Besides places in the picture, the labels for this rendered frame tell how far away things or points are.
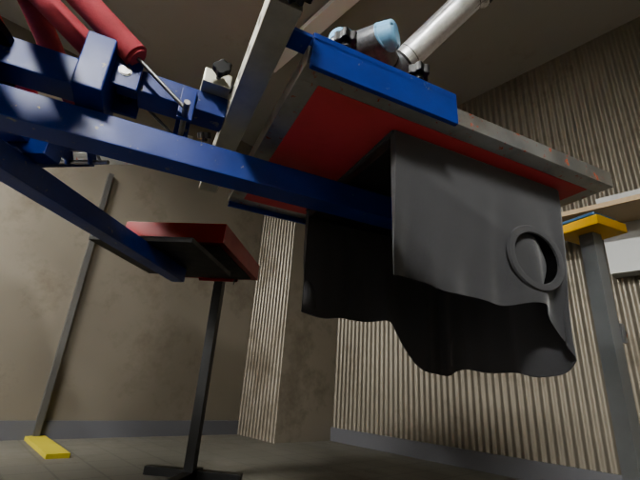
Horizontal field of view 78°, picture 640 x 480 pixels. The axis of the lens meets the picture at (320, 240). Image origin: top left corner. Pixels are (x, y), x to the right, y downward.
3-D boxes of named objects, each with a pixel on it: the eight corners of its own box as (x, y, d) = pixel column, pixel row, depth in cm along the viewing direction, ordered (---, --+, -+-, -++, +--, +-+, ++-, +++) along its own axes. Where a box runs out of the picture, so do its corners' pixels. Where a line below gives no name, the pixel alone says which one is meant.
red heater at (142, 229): (180, 279, 228) (184, 260, 232) (257, 283, 223) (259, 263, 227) (121, 243, 171) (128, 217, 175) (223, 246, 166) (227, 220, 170)
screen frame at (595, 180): (443, 252, 142) (442, 243, 144) (613, 187, 92) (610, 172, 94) (227, 201, 113) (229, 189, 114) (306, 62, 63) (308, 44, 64)
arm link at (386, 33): (404, 43, 106) (366, 55, 111) (392, 9, 97) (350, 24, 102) (405, 66, 104) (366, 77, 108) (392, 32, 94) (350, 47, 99)
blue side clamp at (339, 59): (440, 138, 77) (438, 109, 80) (458, 124, 73) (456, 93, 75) (299, 85, 66) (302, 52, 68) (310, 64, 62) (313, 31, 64)
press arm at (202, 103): (219, 132, 89) (222, 114, 91) (225, 117, 84) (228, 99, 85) (136, 108, 82) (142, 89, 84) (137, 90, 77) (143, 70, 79)
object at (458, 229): (544, 344, 88) (525, 201, 101) (582, 342, 81) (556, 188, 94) (369, 318, 71) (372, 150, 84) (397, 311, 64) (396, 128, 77)
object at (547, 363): (442, 377, 118) (436, 243, 133) (594, 378, 79) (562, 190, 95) (433, 376, 117) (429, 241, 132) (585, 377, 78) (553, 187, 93)
